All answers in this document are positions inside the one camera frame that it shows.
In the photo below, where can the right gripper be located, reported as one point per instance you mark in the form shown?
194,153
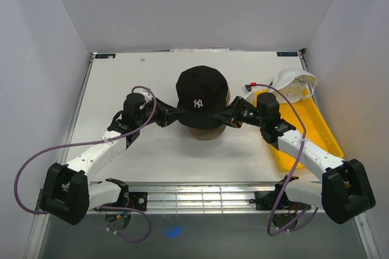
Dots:
232,115

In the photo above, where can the black cap white logo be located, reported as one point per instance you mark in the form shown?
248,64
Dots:
192,82

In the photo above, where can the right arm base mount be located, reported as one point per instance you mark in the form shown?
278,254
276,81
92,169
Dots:
266,200

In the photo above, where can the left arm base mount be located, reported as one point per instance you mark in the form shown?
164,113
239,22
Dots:
134,200

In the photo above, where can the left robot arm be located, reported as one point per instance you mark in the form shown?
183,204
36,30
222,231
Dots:
69,191

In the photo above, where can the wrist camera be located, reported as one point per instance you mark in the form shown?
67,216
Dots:
146,93
249,93

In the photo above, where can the yellow plastic tray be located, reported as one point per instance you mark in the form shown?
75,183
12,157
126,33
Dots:
318,131

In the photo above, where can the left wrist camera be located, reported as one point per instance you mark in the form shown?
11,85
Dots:
146,93

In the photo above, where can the aluminium table rail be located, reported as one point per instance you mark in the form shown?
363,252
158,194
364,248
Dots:
180,199

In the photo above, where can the beige cap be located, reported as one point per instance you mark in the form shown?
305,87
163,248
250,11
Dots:
206,132

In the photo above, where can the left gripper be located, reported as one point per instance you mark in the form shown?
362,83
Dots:
166,115

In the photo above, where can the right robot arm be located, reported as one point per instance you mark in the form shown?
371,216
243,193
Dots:
343,189

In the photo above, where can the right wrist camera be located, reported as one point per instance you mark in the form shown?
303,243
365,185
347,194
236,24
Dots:
249,93

